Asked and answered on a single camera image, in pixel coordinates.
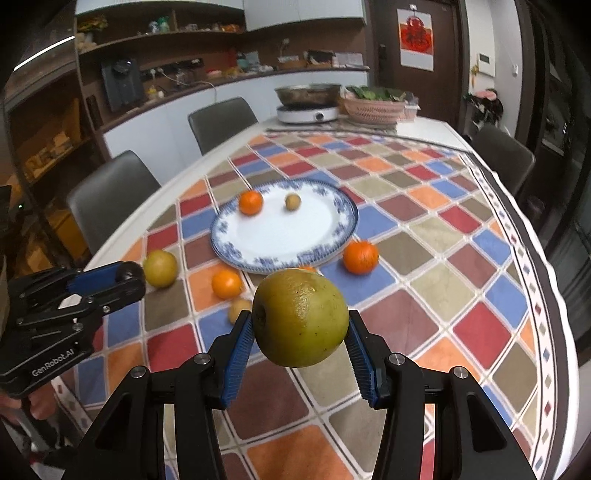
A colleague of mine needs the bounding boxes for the metal pot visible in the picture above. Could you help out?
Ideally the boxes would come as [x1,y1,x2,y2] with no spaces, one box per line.
[274,83,342,107]

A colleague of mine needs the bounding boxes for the small orange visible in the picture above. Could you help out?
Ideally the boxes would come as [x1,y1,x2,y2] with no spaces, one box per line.
[238,190,264,217]
[211,270,243,300]

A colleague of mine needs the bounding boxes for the colourful checked tablecloth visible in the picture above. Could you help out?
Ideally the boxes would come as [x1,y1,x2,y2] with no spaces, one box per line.
[76,129,561,480]

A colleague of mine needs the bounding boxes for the white lower cabinet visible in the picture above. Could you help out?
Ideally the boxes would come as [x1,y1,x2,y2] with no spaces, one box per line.
[99,69,370,160]

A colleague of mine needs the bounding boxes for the pink and black bundle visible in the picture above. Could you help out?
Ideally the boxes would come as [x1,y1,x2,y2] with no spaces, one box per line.
[464,88,504,125]

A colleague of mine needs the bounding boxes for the yellow pear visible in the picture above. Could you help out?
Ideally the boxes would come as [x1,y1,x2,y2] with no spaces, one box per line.
[142,249,178,289]

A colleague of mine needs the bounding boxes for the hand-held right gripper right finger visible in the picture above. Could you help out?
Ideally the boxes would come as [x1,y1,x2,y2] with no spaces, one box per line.
[346,309,539,480]

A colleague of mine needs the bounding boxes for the wooden side shelf unit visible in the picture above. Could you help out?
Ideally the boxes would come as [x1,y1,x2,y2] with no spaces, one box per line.
[0,60,98,259]

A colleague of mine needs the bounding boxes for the white induction cooker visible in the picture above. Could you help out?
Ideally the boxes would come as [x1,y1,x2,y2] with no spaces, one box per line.
[276,104,340,124]

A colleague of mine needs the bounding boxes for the person's left hand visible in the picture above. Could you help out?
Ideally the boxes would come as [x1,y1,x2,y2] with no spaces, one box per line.
[0,382,58,421]

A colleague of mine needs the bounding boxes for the leafy green vegetables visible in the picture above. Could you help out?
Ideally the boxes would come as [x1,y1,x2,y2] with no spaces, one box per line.
[345,85,407,102]

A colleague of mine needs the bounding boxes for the wooden wall shelf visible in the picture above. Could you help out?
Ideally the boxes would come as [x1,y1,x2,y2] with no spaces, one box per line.
[74,7,372,93]

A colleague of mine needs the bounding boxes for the black countertop appliance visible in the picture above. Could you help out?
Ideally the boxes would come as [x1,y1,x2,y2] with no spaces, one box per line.
[102,58,144,114]

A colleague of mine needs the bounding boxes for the large ribbed orange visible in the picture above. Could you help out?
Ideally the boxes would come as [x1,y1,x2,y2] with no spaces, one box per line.
[342,240,380,275]

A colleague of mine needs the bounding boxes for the blue and white plate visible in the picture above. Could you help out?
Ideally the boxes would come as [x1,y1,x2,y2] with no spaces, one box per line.
[210,179,360,274]

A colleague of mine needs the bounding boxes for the dark wooden door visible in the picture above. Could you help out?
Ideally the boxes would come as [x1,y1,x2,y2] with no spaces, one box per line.
[369,0,465,134]

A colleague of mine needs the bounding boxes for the pink plastic basket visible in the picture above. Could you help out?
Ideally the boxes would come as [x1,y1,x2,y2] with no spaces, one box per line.
[342,95,409,124]

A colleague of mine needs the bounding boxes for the red and white wall poster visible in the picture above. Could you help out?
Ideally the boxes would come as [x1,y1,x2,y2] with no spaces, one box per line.
[397,8,435,72]

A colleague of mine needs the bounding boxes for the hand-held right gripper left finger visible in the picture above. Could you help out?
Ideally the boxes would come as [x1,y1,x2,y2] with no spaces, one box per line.
[62,311,254,480]

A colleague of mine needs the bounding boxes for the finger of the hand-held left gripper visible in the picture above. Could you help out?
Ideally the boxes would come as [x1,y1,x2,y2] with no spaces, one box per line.
[16,276,147,342]
[8,261,145,308]

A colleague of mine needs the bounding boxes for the green pear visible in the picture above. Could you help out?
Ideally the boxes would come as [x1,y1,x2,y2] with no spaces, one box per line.
[252,269,350,368]

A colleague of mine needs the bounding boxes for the grey dining chair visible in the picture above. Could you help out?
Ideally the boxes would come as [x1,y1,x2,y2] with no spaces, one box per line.
[66,150,162,254]
[471,124,536,197]
[188,97,258,155]

